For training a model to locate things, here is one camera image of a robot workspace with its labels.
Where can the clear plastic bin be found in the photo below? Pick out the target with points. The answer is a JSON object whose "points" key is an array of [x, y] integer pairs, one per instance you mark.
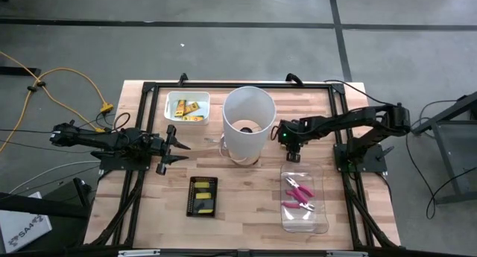
{"points": [[321, 224]]}

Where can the black aluminium table frame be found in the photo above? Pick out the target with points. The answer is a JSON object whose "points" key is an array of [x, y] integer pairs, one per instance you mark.
{"points": [[242, 85]]}

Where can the black floor bar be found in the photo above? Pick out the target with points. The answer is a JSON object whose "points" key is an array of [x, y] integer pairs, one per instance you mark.
{"points": [[18, 71]]}

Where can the table lamp white shade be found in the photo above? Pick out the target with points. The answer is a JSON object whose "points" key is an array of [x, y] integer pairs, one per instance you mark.
{"points": [[246, 138]]}

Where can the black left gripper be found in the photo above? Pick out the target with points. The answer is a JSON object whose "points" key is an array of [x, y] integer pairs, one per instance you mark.
{"points": [[164, 147]]}

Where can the black circuit board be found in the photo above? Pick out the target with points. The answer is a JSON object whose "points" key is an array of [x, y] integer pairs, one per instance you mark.
{"points": [[192, 197]]}

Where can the black metal stand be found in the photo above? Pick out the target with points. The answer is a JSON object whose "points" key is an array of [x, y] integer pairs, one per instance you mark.
{"points": [[458, 156]]}

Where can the white printed box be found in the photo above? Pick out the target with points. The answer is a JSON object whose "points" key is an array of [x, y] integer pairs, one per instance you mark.
{"points": [[22, 227]]}

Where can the silver metal bracket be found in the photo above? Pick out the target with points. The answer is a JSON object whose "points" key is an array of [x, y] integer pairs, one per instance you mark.
{"points": [[346, 254], [138, 253]]}

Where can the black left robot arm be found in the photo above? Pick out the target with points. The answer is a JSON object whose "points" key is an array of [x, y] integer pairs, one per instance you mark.
{"points": [[97, 138]]}

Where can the white plastic bin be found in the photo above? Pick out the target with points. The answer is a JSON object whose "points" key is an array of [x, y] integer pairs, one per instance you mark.
{"points": [[201, 100]]}

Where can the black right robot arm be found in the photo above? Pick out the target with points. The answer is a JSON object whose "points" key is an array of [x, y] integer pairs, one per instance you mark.
{"points": [[343, 121]]}

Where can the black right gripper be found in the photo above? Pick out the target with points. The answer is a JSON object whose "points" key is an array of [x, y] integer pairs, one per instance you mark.
{"points": [[293, 152]]}

